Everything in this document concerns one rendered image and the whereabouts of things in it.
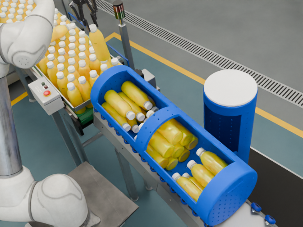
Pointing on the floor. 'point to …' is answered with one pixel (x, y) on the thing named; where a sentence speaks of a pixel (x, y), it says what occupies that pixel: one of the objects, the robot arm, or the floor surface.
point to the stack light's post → (126, 45)
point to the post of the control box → (66, 138)
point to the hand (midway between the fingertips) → (90, 22)
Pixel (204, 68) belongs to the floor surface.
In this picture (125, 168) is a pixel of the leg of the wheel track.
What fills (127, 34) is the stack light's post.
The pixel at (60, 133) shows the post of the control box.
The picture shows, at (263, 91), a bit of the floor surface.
